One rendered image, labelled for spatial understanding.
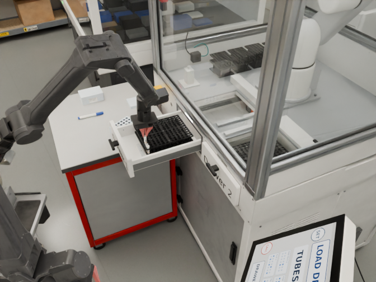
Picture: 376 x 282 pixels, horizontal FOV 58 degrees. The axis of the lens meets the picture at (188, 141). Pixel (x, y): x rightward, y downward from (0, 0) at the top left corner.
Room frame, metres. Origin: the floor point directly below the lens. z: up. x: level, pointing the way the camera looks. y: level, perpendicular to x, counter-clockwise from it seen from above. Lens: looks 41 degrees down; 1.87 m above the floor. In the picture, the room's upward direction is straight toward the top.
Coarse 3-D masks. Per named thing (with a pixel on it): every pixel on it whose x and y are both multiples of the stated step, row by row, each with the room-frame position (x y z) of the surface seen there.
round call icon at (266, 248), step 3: (264, 243) 0.56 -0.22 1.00; (267, 243) 0.55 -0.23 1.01; (270, 243) 0.54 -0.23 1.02; (273, 243) 0.54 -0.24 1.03; (264, 246) 0.55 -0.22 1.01; (267, 246) 0.54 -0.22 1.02; (270, 246) 0.53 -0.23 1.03; (261, 249) 0.54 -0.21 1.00; (264, 249) 0.54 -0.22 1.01; (267, 249) 0.53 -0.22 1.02; (270, 249) 0.52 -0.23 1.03; (261, 252) 0.53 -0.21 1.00; (264, 252) 0.52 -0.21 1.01; (267, 252) 0.52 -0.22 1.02; (270, 252) 0.51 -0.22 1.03; (261, 255) 0.52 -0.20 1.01
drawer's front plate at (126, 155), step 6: (114, 126) 1.21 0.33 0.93; (114, 132) 1.17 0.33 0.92; (114, 138) 1.20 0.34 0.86; (120, 138) 1.13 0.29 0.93; (120, 144) 1.09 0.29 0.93; (120, 150) 1.10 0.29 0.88; (126, 150) 1.05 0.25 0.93; (126, 156) 1.01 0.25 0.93; (126, 162) 1.02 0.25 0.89; (126, 168) 1.04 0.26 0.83; (132, 168) 1.00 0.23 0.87; (132, 174) 1.00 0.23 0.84
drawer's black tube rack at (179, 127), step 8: (160, 120) 1.29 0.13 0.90; (168, 120) 1.29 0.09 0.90; (176, 120) 1.33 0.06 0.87; (144, 128) 1.23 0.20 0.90; (152, 128) 1.23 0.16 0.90; (160, 128) 1.23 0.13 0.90; (168, 128) 1.27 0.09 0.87; (176, 128) 1.23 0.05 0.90; (184, 128) 1.23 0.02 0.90; (152, 136) 1.17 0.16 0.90; (160, 136) 1.17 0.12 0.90; (168, 136) 1.17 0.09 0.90; (176, 136) 1.17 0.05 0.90; (184, 136) 1.17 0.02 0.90; (192, 136) 1.17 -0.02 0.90; (152, 144) 1.12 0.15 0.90; (160, 144) 1.15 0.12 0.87; (168, 144) 1.14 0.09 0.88; (176, 144) 1.15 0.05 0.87; (152, 152) 1.10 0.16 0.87
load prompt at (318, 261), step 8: (328, 240) 0.46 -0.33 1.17; (312, 248) 0.46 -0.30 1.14; (320, 248) 0.45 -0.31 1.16; (328, 248) 0.43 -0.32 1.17; (312, 256) 0.43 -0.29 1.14; (320, 256) 0.42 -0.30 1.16; (312, 264) 0.41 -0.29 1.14; (320, 264) 0.40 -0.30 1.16; (312, 272) 0.39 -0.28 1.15; (320, 272) 0.38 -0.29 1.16; (312, 280) 0.37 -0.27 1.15; (320, 280) 0.36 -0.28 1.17
